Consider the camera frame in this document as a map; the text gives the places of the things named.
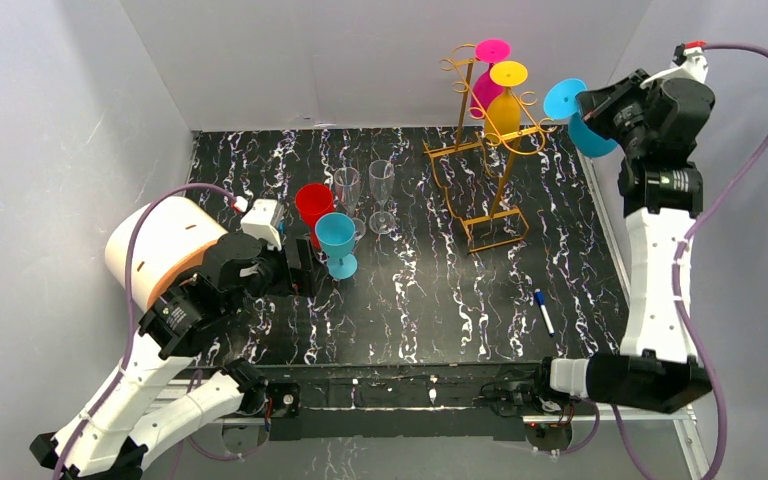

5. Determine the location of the gold wire glass rack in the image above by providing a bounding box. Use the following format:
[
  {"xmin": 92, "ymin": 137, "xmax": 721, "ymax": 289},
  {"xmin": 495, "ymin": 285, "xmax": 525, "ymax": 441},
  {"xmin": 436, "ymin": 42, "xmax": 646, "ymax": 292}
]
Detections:
[{"xmin": 423, "ymin": 42, "xmax": 557, "ymax": 254}]

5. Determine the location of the blue wine glass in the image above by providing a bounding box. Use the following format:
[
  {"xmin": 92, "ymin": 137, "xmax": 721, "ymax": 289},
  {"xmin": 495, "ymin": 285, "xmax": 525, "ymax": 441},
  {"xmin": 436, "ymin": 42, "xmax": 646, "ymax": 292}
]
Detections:
[
  {"xmin": 314, "ymin": 212, "xmax": 358, "ymax": 280},
  {"xmin": 543, "ymin": 78, "xmax": 618, "ymax": 158}
]

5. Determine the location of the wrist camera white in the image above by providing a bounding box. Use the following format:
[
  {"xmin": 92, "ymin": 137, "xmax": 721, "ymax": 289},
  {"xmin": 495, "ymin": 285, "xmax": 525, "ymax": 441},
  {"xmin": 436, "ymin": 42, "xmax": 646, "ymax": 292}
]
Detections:
[
  {"xmin": 640, "ymin": 41, "xmax": 708, "ymax": 89},
  {"xmin": 240, "ymin": 198, "xmax": 285, "ymax": 251}
]

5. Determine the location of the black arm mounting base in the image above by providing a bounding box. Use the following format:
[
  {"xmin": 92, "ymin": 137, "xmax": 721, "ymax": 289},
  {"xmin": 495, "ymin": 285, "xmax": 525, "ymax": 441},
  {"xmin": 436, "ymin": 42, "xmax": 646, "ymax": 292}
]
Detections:
[{"xmin": 218, "ymin": 362, "xmax": 596, "ymax": 441}]

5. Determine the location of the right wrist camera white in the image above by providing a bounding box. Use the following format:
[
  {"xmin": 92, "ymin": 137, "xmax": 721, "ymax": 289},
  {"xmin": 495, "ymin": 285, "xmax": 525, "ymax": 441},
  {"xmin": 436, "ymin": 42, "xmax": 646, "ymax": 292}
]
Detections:
[{"xmin": 640, "ymin": 41, "xmax": 708, "ymax": 89}]

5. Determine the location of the blue wine glass front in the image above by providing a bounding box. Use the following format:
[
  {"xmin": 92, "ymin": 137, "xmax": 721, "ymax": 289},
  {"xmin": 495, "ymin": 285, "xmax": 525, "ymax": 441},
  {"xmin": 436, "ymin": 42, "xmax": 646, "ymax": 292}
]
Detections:
[{"xmin": 314, "ymin": 212, "xmax": 358, "ymax": 280}]

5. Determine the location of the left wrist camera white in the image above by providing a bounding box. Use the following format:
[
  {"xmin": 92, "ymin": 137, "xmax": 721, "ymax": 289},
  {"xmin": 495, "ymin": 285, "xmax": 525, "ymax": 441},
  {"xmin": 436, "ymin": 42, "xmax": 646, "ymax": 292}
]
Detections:
[{"xmin": 240, "ymin": 198, "xmax": 285, "ymax": 251}]

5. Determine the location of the clear champagne flute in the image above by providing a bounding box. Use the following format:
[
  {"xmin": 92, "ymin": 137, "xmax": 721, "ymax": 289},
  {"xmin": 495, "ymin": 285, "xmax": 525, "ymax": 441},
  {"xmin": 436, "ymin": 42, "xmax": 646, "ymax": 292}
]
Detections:
[
  {"xmin": 369, "ymin": 160, "xmax": 396, "ymax": 235},
  {"xmin": 333, "ymin": 167, "xmax": 366, "ymax": 241}
]

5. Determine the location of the red wine glass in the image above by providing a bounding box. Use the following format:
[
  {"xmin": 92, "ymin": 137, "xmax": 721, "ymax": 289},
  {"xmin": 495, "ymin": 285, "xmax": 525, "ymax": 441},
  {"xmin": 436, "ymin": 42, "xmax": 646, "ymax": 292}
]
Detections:
[{"xmin": 295, "ymin": 183, "xmax": 335, "ymax": 250}]

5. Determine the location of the yellow wine glass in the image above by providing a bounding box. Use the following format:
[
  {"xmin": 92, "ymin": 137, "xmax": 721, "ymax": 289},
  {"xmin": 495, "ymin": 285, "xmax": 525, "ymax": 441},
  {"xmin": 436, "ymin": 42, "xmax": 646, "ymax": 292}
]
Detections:
[{"xmin": 484, "ymin": 60, "xmax": 528, "ymax": 144}]

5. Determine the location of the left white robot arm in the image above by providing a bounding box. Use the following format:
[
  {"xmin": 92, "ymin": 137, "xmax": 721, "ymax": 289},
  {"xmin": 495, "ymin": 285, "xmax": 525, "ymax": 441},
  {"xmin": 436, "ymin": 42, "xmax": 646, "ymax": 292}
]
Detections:
[{"xmin": 30, "ymin": 232, "xmax": 318, "ymax": 479}]

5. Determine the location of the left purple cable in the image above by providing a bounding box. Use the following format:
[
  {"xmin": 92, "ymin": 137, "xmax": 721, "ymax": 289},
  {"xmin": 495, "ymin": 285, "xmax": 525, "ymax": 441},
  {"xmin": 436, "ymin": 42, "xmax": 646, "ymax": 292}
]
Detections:
[{"xmin": 51, "ymin": 182, "xmax": 246, "ymax": 480}]

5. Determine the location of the white orange cylinder spool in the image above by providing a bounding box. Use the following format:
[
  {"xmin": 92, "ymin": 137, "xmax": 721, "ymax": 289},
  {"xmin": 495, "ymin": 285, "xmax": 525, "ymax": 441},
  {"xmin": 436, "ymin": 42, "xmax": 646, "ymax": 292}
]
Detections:
[{"xmin": 132, "ymin": 196, "xmax": 227, "ymax": 311}]

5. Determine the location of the blue white marker pen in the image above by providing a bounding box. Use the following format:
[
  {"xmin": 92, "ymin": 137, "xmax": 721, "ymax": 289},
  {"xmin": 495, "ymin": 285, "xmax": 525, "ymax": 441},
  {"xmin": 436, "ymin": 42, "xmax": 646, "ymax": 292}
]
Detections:
[{"xmin": 534, "ymin": 289, "xmax": 556, "ymax": 337}]

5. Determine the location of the pink wine glass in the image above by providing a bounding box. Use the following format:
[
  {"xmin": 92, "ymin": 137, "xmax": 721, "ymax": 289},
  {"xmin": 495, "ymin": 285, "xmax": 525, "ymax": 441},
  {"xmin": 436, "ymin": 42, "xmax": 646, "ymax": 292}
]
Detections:
[{"xmin": 469, "ymin": 38, "xmax": 511, "ymax": 119}]

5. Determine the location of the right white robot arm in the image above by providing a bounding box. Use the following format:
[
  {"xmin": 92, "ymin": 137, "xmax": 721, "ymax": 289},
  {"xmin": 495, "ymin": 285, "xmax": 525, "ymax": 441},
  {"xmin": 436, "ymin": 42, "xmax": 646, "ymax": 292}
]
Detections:
[{"xmin": 538, "ymin": 70, "xmax": 715, "ymax": 413}]

